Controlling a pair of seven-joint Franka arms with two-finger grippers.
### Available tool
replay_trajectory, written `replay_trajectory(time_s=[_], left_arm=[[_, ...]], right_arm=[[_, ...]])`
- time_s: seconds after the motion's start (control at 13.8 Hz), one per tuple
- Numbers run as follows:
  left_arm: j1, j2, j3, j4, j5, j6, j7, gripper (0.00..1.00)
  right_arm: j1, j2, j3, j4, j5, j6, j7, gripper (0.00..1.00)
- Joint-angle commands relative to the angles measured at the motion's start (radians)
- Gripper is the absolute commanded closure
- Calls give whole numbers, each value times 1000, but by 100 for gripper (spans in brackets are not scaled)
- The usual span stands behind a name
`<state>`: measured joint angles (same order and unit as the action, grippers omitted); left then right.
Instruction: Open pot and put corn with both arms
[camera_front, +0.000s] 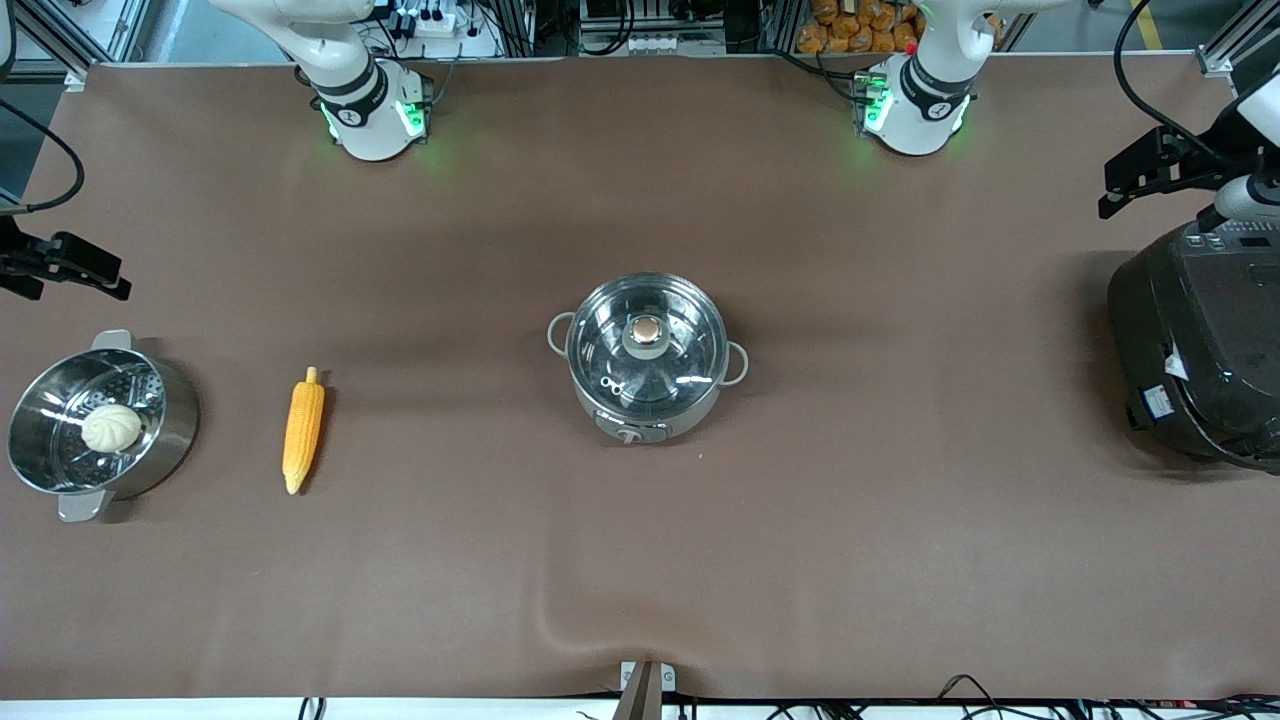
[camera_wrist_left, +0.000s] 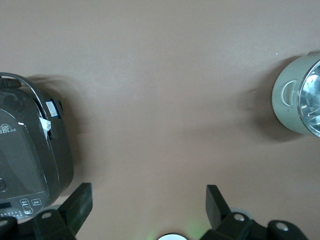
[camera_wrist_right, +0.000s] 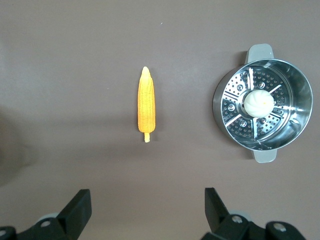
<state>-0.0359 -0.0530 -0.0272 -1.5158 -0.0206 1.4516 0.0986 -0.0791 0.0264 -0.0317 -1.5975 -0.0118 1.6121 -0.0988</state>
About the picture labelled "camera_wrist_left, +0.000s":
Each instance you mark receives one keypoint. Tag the grey-green electric steel pot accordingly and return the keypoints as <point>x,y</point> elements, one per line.
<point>285,112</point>

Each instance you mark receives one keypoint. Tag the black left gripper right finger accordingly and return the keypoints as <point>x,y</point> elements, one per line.
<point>220,210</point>

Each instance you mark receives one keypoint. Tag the dark grey electric rice cooker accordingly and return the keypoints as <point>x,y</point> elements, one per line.
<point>25,150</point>

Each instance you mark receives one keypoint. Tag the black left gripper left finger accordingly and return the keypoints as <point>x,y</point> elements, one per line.
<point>72,215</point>

